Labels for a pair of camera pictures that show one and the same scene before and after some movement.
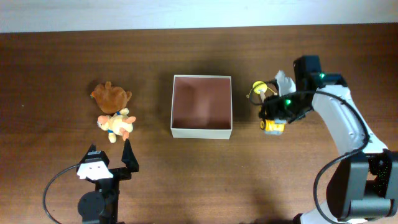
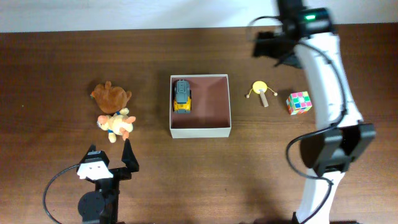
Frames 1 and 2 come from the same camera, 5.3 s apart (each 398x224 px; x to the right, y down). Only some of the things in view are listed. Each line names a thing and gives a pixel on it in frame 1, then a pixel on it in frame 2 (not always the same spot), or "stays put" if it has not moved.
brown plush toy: (111, 99) stays put
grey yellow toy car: (273, 127) → (182, 97)
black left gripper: (130, 160) stays put
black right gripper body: (288, 108) → (268, 47)
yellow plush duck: (119, 123) stays put
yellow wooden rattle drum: (260, 88) stays put
